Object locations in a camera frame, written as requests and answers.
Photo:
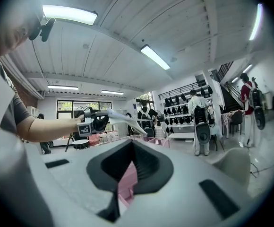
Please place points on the beige plastic chair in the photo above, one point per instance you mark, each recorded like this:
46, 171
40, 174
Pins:
233, 167

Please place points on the black framed window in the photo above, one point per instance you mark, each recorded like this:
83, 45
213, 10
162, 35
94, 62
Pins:
66, 109

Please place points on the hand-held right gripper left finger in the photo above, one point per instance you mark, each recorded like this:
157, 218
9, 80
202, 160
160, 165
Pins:
80, 185

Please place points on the round ceiling smoke detector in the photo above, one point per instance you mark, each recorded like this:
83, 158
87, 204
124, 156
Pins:
85, 46
173, 59

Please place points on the table with checkered cloth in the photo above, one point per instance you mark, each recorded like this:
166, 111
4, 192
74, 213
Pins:
225, 120

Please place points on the long ceiling light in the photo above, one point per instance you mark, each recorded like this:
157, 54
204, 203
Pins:
69, 14
154, 57
62, 87
256, 22
112, 92

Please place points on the person's left forearm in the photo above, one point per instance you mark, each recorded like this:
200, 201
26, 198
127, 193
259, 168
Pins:
52, 129

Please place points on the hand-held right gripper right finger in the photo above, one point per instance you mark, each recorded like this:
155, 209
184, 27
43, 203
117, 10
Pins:
186, 202

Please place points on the person's head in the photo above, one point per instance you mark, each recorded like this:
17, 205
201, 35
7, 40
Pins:
7, 27

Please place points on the person's grey t-shirt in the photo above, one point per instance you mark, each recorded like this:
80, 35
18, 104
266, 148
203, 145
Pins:
14, 112

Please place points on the rows of black bags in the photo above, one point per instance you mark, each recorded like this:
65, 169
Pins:
177, 109

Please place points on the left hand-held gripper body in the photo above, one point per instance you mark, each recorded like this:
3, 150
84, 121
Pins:
96, 124

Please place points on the black staircase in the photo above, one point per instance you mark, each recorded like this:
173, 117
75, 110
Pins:
229, 98

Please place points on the white notebook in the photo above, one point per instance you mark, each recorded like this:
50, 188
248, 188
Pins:
127, 122

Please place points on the white shelf rack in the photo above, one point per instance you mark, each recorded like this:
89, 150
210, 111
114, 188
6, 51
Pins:
174, 113

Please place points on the pink storage bin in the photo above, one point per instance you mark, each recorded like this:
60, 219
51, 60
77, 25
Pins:
95, 139

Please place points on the black head-mounted camera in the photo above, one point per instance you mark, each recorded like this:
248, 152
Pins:
46, 29

